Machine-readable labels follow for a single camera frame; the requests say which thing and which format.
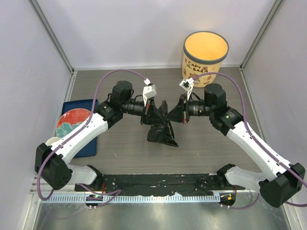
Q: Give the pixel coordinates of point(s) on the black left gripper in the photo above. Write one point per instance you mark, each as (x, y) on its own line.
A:
(151, 115)

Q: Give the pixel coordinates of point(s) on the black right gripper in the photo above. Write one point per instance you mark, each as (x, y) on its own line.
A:
(181, 111)

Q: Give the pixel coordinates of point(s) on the black trash bag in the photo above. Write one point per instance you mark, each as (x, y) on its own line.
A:
(163, 134)

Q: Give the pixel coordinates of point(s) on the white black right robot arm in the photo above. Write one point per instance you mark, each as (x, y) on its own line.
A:
(278, 180)

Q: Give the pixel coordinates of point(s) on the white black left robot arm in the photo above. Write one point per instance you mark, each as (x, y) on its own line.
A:
(52, 162)

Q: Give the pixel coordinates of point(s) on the yellow capybara trash bin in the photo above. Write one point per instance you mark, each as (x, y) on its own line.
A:
(203, 52)

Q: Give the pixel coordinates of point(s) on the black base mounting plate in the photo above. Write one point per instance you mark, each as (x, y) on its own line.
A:
(191, 184)

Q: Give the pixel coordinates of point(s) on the blue tray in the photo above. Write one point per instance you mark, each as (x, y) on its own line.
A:
(91, 148)

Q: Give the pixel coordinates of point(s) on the red and teal plate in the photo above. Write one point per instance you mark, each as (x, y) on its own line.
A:
(71, 120)

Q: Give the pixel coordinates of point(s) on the white paper cup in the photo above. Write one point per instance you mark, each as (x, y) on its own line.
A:
(52, 140)

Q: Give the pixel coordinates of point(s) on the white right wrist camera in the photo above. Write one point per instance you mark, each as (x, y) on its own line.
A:
(187, 85)

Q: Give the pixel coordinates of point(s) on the perforated cable duct strip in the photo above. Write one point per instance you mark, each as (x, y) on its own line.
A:
(91, 198)

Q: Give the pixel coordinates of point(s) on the aluminium frame rail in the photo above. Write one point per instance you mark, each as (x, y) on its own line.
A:
(46, 188)

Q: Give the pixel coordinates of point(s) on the right aluminium corner post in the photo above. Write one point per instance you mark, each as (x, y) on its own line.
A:
(277, 4)

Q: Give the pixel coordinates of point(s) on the aluminium corner post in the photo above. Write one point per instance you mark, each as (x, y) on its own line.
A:
(277, 4)
(45, 23)

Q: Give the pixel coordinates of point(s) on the left aluminium corner post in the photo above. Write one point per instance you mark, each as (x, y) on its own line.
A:
(45, 23)

